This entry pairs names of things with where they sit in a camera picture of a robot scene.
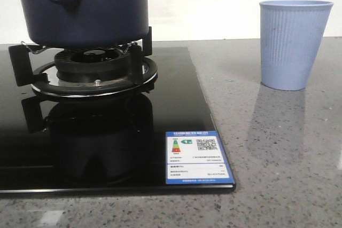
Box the light blue ribbed cup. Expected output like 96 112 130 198
260 0 333 91

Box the black right burner pot support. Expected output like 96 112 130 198
9 30 158 100

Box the dark blue cooking pot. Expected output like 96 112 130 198
21 0 149 48

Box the blue energy label sticker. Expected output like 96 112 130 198
166 131 235 185

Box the black glass gas stove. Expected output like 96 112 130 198
1 47 236 198

